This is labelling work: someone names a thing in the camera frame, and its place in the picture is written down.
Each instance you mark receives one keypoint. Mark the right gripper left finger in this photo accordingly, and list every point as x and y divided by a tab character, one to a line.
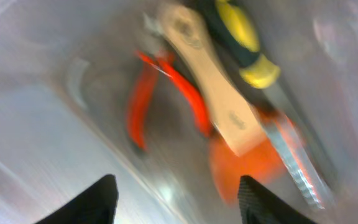
96	205

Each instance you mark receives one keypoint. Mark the black yellow handled file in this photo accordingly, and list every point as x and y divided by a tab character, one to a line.
259	78

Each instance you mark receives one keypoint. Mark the orange perforated bit holder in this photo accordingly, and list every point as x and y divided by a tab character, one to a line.
291	148

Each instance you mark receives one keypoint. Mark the clear plastic container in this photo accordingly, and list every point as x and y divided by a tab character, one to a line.
66	70

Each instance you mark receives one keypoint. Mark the small red handled cutters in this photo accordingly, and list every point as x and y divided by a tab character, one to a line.
160	92

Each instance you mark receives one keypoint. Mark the orange scraper wooden handle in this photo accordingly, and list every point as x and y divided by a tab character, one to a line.
241	146

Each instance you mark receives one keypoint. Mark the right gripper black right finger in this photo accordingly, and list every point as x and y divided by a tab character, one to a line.
259	205

